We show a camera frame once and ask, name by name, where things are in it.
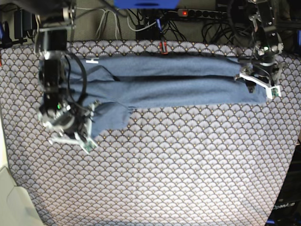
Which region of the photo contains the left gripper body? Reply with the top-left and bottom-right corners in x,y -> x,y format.
242,56 -> 282,82

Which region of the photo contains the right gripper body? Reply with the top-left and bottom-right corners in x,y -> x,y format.
38,102 -> 94,139

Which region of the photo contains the blue T-shirt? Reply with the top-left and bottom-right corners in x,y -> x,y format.
62,55 -> 268,138

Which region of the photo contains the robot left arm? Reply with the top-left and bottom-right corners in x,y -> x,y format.
234,0 -> 284,99

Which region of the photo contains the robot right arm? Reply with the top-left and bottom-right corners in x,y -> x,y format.
13,0 -> 93,141

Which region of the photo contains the fan-patterned table cloth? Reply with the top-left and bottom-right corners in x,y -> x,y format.
0,46 -> 301,226

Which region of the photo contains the red table clamp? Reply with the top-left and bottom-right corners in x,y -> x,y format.
159,41 -> 168,55

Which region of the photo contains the black power strip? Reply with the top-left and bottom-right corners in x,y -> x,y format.
177,8 -> 228,20

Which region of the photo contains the black power adapter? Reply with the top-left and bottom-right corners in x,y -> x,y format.
14,9 -> 37,40

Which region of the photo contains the black OpenArm box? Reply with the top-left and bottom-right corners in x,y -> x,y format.
265,144 -> 301,226

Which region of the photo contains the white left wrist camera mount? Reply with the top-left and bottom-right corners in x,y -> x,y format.
234,63 -> 284,100

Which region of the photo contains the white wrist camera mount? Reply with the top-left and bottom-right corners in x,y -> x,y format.
234,63 -> 284,100
48,100 -> 102,155

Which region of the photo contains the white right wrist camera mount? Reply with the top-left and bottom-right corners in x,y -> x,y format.
48,100 -> 102,155

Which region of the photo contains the white cable bundle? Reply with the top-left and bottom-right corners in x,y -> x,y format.
70,4 -> 158,40

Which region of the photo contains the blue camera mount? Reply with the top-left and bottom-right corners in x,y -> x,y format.
114,0 -> 179,9

